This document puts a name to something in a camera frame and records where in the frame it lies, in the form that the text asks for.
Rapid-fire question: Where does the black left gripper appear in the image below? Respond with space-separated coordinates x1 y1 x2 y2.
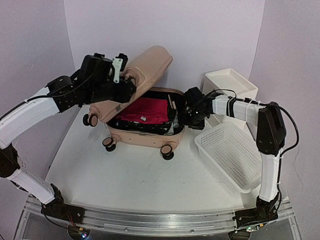
84 78 136 105

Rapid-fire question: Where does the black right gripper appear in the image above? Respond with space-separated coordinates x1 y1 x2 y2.
179 107 208 130

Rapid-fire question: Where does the black white patterned garment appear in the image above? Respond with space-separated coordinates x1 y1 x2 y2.
108 119 172 135

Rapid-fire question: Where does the magenta t-shirt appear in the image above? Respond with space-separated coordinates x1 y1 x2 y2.
116 97 169 124

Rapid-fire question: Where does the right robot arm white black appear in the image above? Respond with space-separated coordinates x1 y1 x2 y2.
183 94 286 225

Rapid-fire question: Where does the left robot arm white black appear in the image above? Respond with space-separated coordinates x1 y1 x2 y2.
0 73 137 223

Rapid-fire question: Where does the small white tube bottle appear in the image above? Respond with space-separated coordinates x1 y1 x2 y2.
172 114 179 129

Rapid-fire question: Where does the pink wooden comb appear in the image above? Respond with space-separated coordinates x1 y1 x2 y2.
168 95 176 109

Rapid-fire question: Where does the white perforated plastic basket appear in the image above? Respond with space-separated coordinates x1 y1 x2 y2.
194 122 262 194

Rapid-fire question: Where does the white three-drawer storage cabinet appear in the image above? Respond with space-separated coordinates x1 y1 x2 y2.
201 68 259 130

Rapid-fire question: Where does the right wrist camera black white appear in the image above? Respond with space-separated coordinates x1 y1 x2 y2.
183 87 205 108

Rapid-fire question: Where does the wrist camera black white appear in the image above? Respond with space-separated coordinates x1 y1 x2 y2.
183 87 205 108
80 53 128 84

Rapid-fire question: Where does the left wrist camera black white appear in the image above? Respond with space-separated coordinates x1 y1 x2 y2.
80 53 128 84

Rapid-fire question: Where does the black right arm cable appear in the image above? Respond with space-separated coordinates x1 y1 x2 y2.
204 89 300 153

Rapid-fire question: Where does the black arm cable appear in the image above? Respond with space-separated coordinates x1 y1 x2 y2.
204 89 300 153
42 212 76 231

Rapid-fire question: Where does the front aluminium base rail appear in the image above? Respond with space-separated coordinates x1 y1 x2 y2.
22 194 293 235

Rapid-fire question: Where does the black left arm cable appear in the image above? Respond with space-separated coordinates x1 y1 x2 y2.
42 212 76 231

